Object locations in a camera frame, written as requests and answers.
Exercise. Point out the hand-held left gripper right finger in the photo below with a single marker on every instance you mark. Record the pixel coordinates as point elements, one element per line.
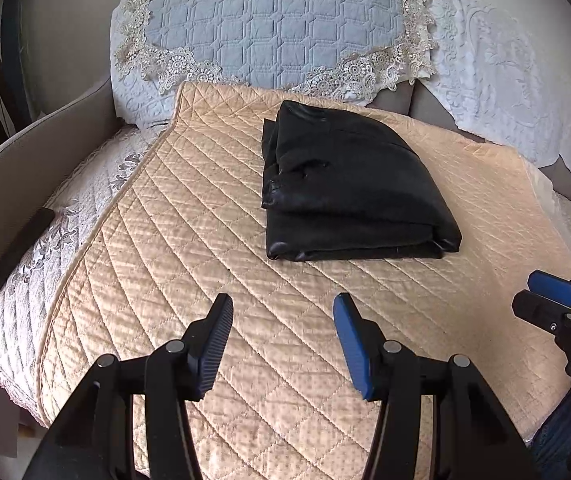
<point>358,350</point>

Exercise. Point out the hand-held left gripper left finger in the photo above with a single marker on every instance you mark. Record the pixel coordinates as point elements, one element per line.
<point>215,350</point>

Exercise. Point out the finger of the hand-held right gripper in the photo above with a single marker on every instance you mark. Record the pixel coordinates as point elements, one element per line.
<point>555,287</point>
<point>543,312</point>

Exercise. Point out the black jacket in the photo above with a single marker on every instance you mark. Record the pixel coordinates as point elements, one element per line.
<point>355,185</point>

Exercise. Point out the person's right leg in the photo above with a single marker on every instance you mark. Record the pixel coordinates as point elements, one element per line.
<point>555,440</point>

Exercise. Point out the beige quilted mat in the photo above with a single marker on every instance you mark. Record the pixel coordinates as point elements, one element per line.
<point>190,210</point>

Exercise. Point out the black rectangular device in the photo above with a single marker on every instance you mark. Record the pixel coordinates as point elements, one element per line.
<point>20,250</point>

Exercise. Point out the white lace backrest cover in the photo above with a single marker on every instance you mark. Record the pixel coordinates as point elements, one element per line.
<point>505,70</point>

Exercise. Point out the grey sofa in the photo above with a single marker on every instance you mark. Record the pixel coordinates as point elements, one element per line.
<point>15,155</point>

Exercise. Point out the blue quilted lace-trimmed cover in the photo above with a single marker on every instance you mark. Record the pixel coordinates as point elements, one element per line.
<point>275,20</point>

